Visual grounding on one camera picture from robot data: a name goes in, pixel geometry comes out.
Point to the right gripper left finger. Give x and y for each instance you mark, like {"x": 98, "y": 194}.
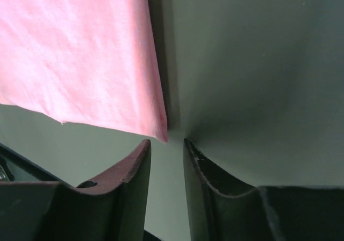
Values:
{"x": 37, "y": 205}

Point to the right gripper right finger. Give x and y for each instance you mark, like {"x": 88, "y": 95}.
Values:
{"x": 222, "y": 207}

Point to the pink t shirt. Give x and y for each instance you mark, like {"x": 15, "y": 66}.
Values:
{"x": 83, "y": 61}

